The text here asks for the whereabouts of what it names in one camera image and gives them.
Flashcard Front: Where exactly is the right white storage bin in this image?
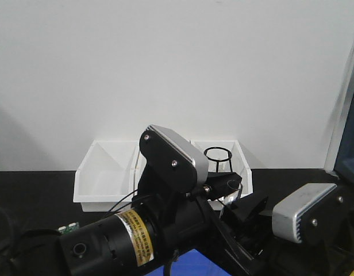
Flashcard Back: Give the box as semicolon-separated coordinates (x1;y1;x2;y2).
190;140;253;198

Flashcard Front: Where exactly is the white storage bin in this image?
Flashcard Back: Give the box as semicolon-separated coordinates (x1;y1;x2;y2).
73;140;142;212
190;140;253;198
132;143;147;173

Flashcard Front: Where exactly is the black wire tripod stand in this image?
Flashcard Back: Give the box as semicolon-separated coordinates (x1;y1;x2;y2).
203;146;233;173

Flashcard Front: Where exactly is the left white storage bin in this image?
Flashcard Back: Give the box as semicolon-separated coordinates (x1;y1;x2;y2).
73;140;142;212

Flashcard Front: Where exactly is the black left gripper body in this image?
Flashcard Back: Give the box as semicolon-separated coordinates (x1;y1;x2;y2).
131;165;268;275

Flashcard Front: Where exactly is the blue plastic tray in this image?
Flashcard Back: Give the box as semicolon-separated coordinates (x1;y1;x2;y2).
153;249;232;276

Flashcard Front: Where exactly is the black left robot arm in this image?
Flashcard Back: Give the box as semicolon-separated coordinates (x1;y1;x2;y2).
0;167;267;275

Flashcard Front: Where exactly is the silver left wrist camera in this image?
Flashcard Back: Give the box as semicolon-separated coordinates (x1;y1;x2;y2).
139;124;209;193

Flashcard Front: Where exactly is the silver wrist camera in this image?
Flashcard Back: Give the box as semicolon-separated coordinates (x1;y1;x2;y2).
139;124;209;193
272;183;349;246

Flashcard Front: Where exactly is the middle white storage bin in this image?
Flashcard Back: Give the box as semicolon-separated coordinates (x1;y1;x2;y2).
132;143;147;173

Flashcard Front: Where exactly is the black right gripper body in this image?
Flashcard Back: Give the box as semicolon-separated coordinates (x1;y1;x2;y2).
222;189;354;275

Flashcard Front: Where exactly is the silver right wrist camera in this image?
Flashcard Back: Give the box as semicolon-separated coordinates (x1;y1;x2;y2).
272;183;349;246

